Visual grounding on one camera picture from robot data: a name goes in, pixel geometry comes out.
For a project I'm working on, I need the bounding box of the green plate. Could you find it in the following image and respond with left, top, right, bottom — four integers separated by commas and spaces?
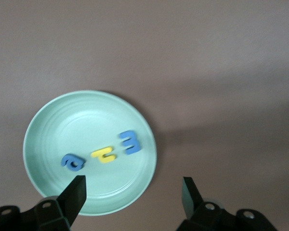
23, 90, 158, 217

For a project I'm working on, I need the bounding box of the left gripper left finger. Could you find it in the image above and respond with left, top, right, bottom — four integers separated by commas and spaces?
0, 175, 88, 231

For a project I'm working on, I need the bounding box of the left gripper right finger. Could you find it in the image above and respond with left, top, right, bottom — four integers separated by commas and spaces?
175, 177, 278, 231

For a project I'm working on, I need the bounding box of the brown table mat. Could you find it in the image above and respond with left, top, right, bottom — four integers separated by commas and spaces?
0, 0, 289, 231

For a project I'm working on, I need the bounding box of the blue foam letter m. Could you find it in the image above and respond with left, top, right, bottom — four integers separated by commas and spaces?
118, 130, 142, 155

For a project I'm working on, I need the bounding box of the blue foam letter a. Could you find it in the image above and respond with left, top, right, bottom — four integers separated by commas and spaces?
61, 154, 84, 171

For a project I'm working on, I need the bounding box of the yellow foam lowercase h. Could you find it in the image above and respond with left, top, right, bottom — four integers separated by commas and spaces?
91, 146, 116, 164

